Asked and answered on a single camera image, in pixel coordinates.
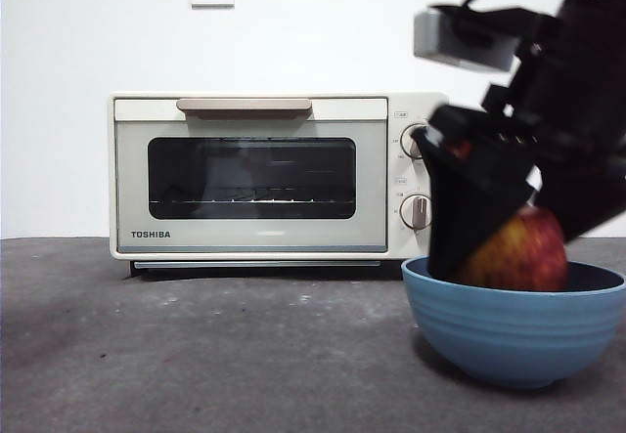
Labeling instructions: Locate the red yellow apple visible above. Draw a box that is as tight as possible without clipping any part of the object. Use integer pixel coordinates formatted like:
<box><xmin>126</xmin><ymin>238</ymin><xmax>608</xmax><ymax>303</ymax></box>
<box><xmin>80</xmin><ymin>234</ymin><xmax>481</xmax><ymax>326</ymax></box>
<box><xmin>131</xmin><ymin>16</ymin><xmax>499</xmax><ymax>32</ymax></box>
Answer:
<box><xmin>456</xmin><ymin>206</ymin><xmax>570</xmax><ymax>293</ymax></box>

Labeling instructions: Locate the blue ribbed bowl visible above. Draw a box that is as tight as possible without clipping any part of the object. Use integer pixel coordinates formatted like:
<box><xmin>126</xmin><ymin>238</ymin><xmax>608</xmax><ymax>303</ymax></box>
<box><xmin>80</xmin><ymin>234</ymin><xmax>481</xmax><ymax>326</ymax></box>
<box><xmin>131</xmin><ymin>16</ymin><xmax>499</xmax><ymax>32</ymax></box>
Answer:
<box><xmin>400</xmin><ymin>256</ymin><xmax>626</xmax><ymax>391</ymax></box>

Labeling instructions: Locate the oven door with beige handle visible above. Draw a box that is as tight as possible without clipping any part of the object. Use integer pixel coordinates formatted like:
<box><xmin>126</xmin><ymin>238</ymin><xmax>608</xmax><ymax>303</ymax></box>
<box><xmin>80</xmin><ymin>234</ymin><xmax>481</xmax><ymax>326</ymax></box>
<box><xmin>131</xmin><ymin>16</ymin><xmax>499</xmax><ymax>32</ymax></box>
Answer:
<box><xmin>112</xmin><ymin>97</ymin><xmax>390</xmax><ymax>255</ymax></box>

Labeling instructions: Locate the beige oven timer knob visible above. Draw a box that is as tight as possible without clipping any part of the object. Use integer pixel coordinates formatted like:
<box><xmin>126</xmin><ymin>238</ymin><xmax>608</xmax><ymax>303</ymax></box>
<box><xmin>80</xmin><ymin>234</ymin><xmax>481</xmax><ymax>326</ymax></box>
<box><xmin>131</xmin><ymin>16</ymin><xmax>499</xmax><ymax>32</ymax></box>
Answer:
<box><xmin>398</xmin><ymin>194</ymin><xmax>434</xmax><ymax>232</ymax></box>

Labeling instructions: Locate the beige oven temperature knob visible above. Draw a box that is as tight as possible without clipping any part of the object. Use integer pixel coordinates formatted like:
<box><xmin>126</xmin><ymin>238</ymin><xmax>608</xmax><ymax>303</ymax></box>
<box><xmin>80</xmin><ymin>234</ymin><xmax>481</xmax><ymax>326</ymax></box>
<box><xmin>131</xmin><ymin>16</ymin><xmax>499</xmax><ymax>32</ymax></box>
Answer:
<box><xmin>399</xmin><ymin>123</ymin><xmax>432</xmax><ymax>161</ymax></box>

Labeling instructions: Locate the cream Toshiba toaster oven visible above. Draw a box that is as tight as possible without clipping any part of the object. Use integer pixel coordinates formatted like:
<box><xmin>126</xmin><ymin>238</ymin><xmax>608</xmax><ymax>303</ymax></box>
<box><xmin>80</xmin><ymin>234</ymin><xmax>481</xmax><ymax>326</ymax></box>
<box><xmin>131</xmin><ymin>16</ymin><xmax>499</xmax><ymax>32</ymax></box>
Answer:
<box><xmin>108</xmin><ymin>91</ymin><xmax>451</xmax><ymax>271</ymax></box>

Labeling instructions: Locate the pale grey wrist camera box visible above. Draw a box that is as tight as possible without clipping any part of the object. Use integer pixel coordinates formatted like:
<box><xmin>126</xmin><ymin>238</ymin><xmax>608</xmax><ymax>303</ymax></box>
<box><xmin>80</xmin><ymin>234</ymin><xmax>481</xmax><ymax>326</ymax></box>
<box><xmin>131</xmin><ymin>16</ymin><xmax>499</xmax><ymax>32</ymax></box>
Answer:
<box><xmin>412</xmin><ymin>5</ymin><xmax>520</xmax><ymax>73</ymax></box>

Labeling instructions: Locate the metal wire oven rack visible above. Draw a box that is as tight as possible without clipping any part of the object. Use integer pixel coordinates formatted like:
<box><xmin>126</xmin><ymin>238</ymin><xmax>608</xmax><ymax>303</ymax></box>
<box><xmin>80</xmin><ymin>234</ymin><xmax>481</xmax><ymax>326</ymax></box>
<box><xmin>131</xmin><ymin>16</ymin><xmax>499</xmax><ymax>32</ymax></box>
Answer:
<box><xmin>148</xmin><ymin>197</ymin><xmax>356</xmax><ymax>206</ymax></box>

